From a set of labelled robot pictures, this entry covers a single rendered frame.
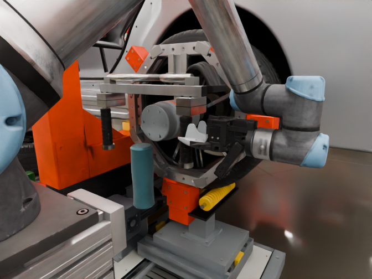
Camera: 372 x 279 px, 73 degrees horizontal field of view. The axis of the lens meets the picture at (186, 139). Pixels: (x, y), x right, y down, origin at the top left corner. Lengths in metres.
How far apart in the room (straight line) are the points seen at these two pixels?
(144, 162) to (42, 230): 0.65
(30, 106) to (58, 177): 1.01
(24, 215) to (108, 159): 1.00
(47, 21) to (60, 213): 0.26
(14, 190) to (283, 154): 0.48
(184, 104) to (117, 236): 0.37
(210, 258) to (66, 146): 0.80
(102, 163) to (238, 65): 0.95
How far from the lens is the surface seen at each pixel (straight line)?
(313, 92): 0.56
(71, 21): 0.24
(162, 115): 0.83
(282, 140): 0.58
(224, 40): 0.54
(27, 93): 0.22
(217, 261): 1.22
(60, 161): 1.21
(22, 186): 0.41
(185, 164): 0.72
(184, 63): 0.94
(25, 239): 0.37
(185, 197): 1.05
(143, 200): 1.05
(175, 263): 1.31
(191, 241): 1.32
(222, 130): 0.62
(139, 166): 0.99
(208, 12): 0.53
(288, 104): 0.56
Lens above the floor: 1.01
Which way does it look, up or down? 14 degrees down
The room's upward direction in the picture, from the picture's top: straight up
